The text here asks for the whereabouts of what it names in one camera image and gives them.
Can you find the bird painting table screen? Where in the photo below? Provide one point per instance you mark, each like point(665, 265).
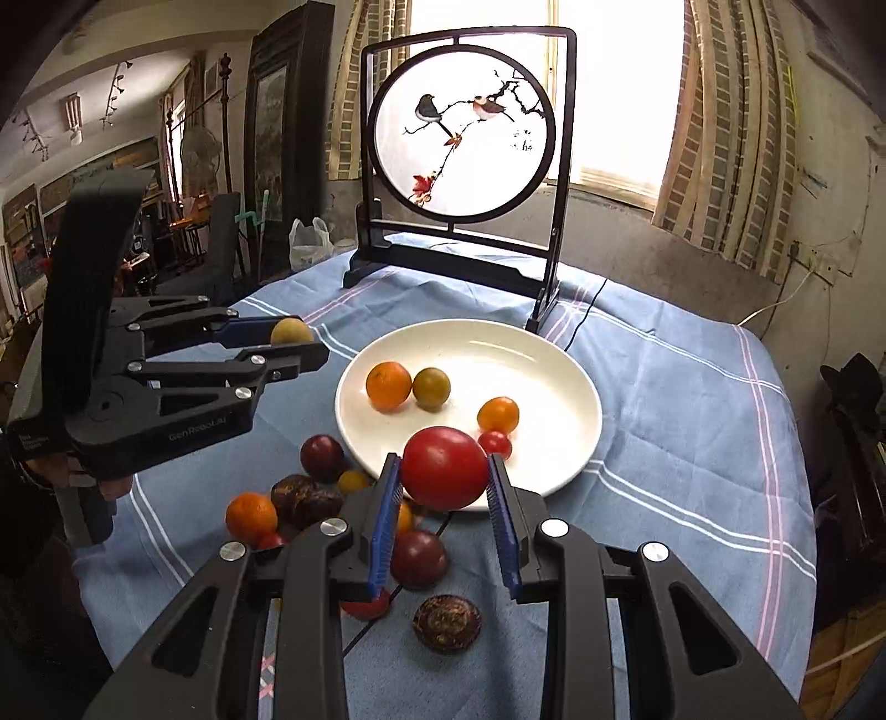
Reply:
point(471, 173)

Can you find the small yellow fruit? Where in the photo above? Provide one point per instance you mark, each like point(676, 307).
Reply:
point(354, 482)

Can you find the brown wrinkled passion fruit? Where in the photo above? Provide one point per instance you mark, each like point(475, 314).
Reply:
point(446, 623)

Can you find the black hat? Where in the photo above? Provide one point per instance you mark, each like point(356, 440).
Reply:
point(855, 377)

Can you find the blue striped tablecloth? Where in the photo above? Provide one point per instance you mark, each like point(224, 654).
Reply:
point(657, 429)

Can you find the dark brown water chestnut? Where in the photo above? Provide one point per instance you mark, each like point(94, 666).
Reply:
point(287, 491)

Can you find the dark brown passion fruit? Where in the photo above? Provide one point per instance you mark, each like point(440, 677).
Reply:
point(318, 511)

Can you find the white round plate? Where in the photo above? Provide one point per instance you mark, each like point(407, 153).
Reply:
point(512, 367)

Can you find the orange mandarin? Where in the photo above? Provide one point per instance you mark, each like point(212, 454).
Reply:
point(388, 386)
point(251, 516)

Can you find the dark wooden cabinet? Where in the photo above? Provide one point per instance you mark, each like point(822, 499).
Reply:
point(291, 69)

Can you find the orange cherry tomato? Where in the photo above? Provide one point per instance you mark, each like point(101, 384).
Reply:
point(498, 414)
point(405, 518)

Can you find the black chair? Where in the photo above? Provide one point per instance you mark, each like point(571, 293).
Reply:
point(214, 235)

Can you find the person's left hand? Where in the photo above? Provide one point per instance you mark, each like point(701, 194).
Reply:
point(107, 488)

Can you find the dark purple plum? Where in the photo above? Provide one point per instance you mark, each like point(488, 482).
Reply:
point(322, 457)

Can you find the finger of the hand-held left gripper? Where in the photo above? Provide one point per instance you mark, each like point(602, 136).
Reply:
point(242, 331)
point(277, 363)

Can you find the dark red plum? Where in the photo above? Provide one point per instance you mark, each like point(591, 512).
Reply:
point(419, 559)

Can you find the standing fan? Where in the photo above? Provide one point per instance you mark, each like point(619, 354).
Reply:
point(199, 154)

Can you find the yellow-green round fruit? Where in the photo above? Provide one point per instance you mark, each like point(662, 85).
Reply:
point(292, 331)
point(432, 389)

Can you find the white plastic bag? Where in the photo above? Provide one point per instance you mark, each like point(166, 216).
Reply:
point(308, 246)

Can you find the red cherry tomato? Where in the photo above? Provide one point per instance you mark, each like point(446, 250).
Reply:
point(495, 445)
point(365, 606)
point(270, 541)

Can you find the bright window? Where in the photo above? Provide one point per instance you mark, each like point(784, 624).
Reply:
point(623, 104)

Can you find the wall power outlet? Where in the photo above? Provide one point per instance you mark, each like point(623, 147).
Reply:
point(817, 263)

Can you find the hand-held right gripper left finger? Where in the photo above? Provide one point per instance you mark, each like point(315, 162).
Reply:
point(387, 526)

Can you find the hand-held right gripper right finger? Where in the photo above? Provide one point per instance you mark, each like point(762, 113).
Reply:
point(500, 526)

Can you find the brick pattern curtain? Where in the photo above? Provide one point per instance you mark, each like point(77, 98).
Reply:
point(353, 104)
point(727, 138)

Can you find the large red tomato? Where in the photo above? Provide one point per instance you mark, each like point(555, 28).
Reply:
point(444, 474)

